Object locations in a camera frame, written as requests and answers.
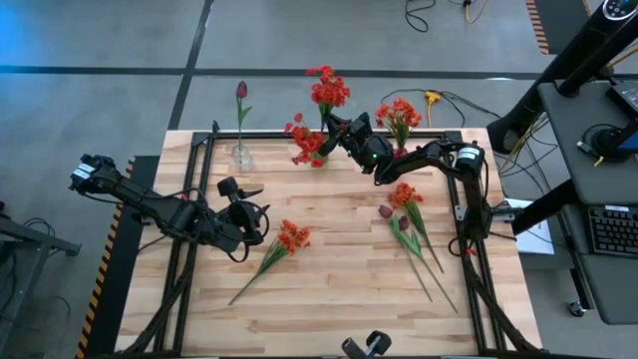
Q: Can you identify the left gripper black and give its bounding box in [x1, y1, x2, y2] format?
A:
[215, 175, 266, 251]

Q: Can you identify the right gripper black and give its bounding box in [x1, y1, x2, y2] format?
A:
[317, 111, 397, 177]

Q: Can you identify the red artificial flower bunch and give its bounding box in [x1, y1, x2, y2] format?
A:
[283, 112, 330, 170]
[304, 64, 353, 132]

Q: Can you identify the orange artificial flower bunch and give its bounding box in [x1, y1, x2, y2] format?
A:
[388, 181, 446, 274]
[227, 218, 312, 306]
[374, 97, 424, 151]

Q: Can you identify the clear glass vase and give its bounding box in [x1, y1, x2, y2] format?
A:
[230, 144, 256, 174]

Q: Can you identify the yellow power plug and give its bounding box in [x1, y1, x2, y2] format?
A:
[423, 89, 444, 129]

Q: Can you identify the black platform with hazard stripes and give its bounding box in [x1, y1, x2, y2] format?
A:
[75, 155, 160, 359]

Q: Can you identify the grey side table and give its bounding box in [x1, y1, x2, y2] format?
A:
[0, 198, 83, 350]

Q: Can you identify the white paper sheet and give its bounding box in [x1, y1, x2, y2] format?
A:
[500, 197, 555, 256]

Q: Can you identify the hazard striped floor mat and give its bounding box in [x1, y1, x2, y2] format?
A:
[525, 0, 592, 56]

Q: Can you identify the black tower fan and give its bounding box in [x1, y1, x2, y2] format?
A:
[485, 0, 638, 154]

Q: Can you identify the black stand with blue screen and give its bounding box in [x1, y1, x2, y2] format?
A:
[577, 122, 638, 164]

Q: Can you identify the black laptop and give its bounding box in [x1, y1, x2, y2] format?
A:
[605, 79, 638, 119]

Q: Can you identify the black keyboard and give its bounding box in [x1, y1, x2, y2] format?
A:
[586, 204, 638, 259]

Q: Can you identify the grey desk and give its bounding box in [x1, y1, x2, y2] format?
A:
[511, 79, 638, 326]

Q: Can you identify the black aluminium rig frame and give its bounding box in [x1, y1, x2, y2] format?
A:
[119, 119, 547, 359]

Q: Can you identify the black looped floor cable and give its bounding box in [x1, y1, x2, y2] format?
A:
[403, 0, 438, 34]

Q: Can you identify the yellow floor cable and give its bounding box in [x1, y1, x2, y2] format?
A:
[463, 0, 492, 25]

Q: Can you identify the yellow and black cable bundle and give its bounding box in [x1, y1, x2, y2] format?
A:
[497, 112, 559, 179]

